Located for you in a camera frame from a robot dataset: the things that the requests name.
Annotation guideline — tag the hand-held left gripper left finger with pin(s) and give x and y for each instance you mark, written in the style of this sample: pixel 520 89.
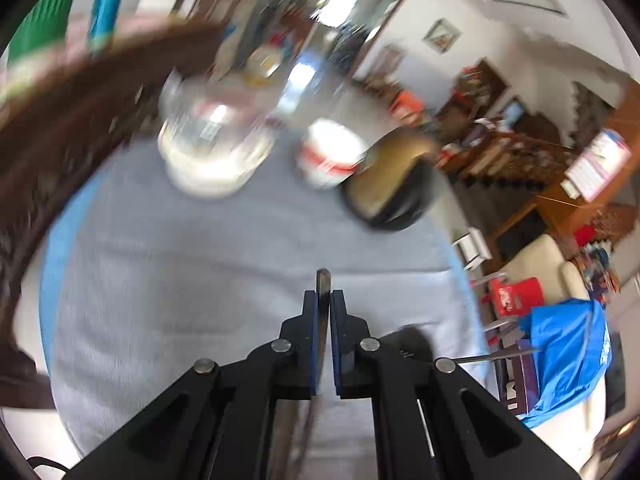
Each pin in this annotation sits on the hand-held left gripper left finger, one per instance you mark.
pixel 315 350

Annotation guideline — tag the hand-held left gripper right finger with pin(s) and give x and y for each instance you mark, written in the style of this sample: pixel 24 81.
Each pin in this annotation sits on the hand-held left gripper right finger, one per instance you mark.
pixel 336 350

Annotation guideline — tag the dark wooden chopstick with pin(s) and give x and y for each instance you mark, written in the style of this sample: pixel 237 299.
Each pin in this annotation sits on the dark wooden chopstick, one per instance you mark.
pixel 324 285

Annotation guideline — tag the dark cylindrical chopstick holder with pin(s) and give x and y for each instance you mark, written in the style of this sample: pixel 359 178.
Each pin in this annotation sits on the dark cylindrical chopstick holder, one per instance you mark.
pixel 414 341

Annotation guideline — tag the small white stool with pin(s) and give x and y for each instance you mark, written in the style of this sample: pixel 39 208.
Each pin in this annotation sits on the small white stool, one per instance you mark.
pixel 475 247

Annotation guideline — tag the brass electric kettle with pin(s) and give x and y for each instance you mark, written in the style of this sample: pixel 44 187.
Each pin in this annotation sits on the brass electric kettle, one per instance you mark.
pixel 380 180

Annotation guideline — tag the red plastic child chair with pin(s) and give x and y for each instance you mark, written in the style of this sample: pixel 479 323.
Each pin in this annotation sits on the red plastic child chair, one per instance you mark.
pixel 512 297

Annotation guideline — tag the red-banded white bowl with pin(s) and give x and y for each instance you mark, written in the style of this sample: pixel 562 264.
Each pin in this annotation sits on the red-banded white bowl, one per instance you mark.
pixel 327 164

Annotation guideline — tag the dark purple wooden chair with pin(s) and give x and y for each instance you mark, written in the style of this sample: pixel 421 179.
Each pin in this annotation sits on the dark purple wooden chair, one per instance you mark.
pixel 522 377

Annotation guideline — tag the plain white bowl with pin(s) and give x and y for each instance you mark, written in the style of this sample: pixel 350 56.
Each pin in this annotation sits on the plain white bowl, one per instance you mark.
pixel 332 137

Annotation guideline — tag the cream sofa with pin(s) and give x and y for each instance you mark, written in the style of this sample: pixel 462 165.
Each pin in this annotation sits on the cream sofa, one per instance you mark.
pixel 540 265

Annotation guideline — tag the blue cloth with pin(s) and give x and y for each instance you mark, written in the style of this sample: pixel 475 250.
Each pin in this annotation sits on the blue cloth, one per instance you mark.
pixel 565 350

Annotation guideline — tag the wooden staircase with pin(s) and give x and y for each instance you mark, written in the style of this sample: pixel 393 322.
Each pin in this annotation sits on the wooden staircase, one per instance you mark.
pixel 500 160

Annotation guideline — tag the light blue table cover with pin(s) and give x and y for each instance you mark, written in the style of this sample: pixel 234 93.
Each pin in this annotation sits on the light blue table cover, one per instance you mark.
pixel 50 280

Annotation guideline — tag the carved dark wooden sideboard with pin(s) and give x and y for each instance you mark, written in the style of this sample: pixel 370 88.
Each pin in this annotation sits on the carved dark wooden sideboard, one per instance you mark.
pixel 60 125

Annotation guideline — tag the blue thermos flask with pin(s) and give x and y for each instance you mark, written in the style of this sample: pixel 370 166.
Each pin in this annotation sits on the blue thermos flask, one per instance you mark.
pixel 107 0

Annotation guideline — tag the green thermos flask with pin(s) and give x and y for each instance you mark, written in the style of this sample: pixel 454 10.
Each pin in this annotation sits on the green thermos flask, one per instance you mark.
pixel 45 20

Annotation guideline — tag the wall calendar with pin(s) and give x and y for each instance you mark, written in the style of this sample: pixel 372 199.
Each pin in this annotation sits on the wall calendar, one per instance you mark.
pixel 597 165

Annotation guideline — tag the framed wall picture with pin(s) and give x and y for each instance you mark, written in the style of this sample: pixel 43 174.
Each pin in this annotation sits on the framed wall picture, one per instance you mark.
pixel 441 35

